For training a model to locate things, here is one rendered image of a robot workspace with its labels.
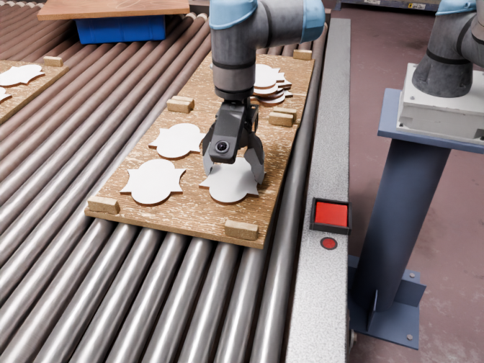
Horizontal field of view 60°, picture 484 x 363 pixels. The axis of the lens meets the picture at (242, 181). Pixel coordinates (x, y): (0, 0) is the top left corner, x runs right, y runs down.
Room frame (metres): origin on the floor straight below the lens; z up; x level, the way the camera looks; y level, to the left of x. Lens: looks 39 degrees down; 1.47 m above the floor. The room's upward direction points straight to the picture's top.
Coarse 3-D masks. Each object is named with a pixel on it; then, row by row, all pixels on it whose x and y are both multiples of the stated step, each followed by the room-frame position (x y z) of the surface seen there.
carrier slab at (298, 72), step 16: (208, 64) 1.25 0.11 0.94; (272, 64) 1.25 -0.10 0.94; (288, 64) 1.25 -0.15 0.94; (304, 64) 1.25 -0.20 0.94; (192, 80) 1.14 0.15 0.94; (208, 80) 1.14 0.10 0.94; (288, 80) 1.14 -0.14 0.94; (304, 80) 1.14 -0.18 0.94; (192, 96) 1.04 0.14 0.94; (208, 96) 1.04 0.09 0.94; (304, 96) 1.04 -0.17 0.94; (208, 112) 0.95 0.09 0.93
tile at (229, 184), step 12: (216, 168) 0.69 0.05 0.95; (228, 168) 0.69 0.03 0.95; (240, 168) 0.69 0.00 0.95; (216, 180) 0.65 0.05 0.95; (228, 180) 0.65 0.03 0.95; (240, 180) 0.65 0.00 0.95; (252, 180) 0.65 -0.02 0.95; (216, 192) 0.62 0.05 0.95; (228, 192) 0.62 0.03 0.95; (240, 192) 0.62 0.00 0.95; (252, 192) 0.62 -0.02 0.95; (228, 204) 0.59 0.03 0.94
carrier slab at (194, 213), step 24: (168, 120) 0.91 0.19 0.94; (192, 120) 0.91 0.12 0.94; (264, 120) 0.91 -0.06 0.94; (144, 144) 0.80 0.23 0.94; (264, 144) 0.80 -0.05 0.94; (288, 144) 0.80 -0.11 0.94; (120, 168) 0.71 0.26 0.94; (192, 168) 0.71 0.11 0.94; (264, 168) 0.71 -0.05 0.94; (192, 192) 0.63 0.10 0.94; (264, 192) 0.63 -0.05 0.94; (96, 216) 0.57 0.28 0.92; (120, 216) 0.56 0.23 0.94; (144, 216) 0.56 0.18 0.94; (168, 216) 0.56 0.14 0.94; (192, 216) 0.56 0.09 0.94; (216, 216) 0.56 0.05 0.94; (240, 216) 0.56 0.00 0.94; (264, 216) 0.56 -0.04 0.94; (216, 240) 0.51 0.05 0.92; (240, 240) 0.50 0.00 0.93; (264, 240) 0.50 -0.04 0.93
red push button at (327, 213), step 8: (320, 208) 0.59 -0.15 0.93; (328, 208) 0.59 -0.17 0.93; (336, 208) 0.59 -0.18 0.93; (344, 208) 0.59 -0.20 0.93; (320, 216) 0.57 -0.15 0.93; (328, 216) 0.57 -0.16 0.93; (336, 216) 0.57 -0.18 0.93; (344, 216) 0.57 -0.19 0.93; (336, 224) 0.55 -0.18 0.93; (344, 224) 0.55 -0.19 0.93
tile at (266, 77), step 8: (256, 64) 1.14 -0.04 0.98; (256, 72) 1.09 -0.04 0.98; (264, 72) 1.09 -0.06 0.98; (272, 72) 1.09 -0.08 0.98; (256, 80) 1.04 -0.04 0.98; (264, 80) 1.04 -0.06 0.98; (272, 80) 1.04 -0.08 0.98; (280, 80) 1.04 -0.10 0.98; (256, 88) 1.00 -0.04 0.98; (264, 88) 1.00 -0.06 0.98
